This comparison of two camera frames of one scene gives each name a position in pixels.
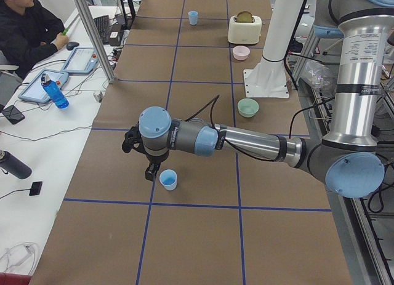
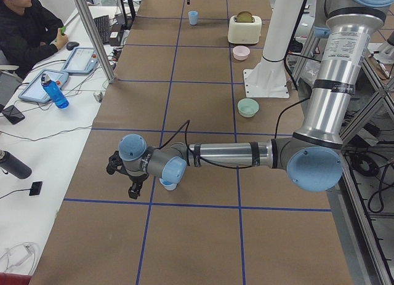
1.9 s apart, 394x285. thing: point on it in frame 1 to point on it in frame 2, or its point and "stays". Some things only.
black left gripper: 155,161 to 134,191
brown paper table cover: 233,219 stays
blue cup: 193,17 stays
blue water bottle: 59,98 stays
